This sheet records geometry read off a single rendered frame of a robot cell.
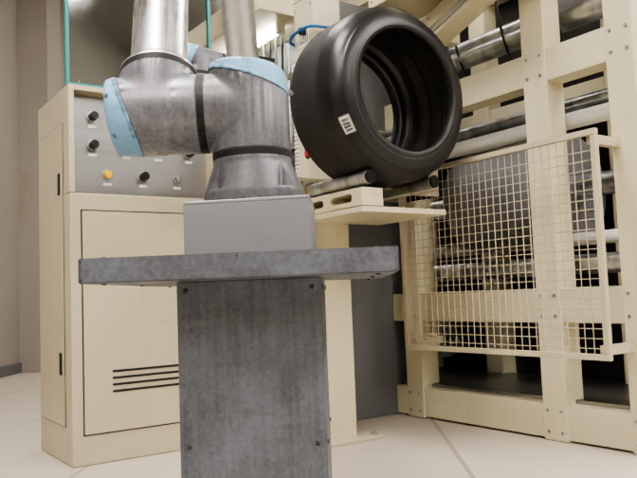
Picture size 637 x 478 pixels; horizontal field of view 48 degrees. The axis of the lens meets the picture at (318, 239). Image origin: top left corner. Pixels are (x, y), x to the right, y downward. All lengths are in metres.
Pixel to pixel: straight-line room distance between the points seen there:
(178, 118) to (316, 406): 0.57
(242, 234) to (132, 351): 1.36
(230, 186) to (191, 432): 0.43
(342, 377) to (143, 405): 0.71
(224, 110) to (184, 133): 0.09
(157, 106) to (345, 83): 1.03
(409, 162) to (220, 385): 1.32
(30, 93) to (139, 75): 5.07
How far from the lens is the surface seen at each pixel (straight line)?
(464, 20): 2.84
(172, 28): 1.50
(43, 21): 6.60
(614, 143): 2.45
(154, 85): 1.38
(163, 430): 2.65
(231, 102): 1.34
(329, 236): 2.65
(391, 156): 2.34
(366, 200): 2.29
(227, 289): 1.25
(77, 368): 2.52
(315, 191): 2.53
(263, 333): 1.24
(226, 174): 1.32
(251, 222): 1.27
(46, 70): 6.46
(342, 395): 2.68
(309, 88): 2.37
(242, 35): 1.94
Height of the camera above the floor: 0.53
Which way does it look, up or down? 4 degrees up
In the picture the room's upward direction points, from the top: 2 degrees counter-clockwise
